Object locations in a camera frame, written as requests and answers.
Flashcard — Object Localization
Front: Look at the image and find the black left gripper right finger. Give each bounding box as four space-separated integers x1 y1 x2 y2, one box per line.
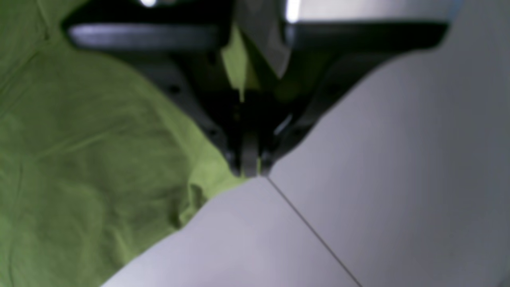
260 21 449 176

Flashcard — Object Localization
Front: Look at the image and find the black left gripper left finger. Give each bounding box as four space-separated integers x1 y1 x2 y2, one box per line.
60 0 255 178

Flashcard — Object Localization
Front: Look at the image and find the green T-shirt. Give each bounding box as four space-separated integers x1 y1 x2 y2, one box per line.
0 0 245 287

